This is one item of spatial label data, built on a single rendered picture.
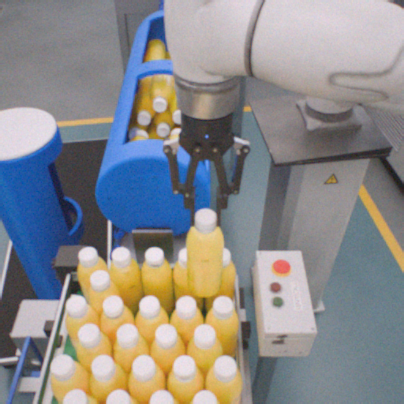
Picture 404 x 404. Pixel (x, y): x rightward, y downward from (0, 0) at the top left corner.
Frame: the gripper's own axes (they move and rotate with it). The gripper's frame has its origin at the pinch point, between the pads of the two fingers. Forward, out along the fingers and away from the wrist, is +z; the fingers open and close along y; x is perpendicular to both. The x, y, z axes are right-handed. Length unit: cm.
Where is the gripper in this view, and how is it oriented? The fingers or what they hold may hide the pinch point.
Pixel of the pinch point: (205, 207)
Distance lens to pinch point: 75.6
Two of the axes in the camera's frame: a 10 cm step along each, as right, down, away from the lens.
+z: 0.0, 7.1, 7.1
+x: 0.0, 7.1, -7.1
